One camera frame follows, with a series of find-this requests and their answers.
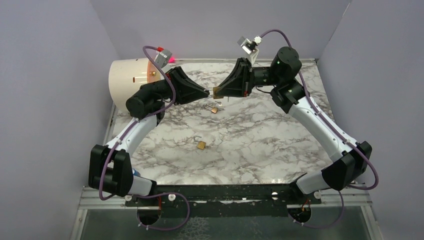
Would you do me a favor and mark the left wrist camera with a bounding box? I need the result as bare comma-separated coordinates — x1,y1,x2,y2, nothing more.
154,47,173,69

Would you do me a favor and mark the aluminium frame rail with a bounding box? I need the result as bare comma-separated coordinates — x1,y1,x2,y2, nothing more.
78,187,159,210

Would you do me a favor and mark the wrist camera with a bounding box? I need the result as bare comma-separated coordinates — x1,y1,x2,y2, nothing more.
237,35,262,56
154,47,173,69

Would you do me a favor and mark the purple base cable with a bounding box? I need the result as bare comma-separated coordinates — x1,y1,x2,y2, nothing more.
287,188,345,230
136,193,192,232

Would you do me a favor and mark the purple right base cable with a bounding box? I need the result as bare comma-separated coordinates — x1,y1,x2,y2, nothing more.
287,188,345,230

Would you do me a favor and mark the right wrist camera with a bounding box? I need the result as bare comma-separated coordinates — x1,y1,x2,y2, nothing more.
237,35,262,56

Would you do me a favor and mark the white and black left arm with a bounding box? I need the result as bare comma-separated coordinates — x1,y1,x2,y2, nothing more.
88,67,210,206

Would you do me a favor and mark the brass padlock long shackle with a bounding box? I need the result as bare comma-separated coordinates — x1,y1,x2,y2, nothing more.
203,101,224,114

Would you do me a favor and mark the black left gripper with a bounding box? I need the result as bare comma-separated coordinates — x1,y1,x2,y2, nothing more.
139,66,210,105

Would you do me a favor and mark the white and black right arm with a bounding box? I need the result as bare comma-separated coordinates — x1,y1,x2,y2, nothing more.
213,46,372,204

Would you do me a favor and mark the brass padlock with key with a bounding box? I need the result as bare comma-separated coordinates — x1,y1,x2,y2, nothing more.
204,86,229,100

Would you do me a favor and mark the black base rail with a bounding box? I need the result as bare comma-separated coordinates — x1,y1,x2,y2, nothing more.
126,183,321,219

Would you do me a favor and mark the small brass padlock centre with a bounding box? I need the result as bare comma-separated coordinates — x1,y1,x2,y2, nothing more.
193,135,206,150

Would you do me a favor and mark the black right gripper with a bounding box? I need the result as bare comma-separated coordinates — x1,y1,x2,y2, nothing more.
214,57,282,98

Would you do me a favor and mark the cream cylindrical container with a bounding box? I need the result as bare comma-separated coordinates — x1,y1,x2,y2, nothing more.
108,58,161,113

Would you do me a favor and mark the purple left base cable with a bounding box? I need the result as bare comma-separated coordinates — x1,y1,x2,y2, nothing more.
136,193,192,232

